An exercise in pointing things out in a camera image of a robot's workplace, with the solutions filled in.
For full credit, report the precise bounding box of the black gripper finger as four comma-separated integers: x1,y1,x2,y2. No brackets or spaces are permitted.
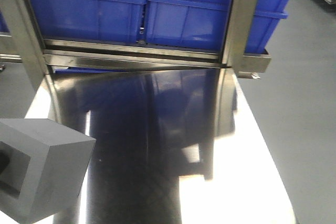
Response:
0,150,10,174

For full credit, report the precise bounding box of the gray square hollow base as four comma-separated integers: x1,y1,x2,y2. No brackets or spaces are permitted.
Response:
1,119,96,223

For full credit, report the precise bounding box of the blue bin with red items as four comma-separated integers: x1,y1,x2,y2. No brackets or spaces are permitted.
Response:
30,0,146,43

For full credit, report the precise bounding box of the blue bin right on rack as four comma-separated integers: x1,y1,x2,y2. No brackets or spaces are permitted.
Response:
144,0,289,54

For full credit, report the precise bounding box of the stainless steel rack frame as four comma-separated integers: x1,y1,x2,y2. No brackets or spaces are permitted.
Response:
1,0,270,89

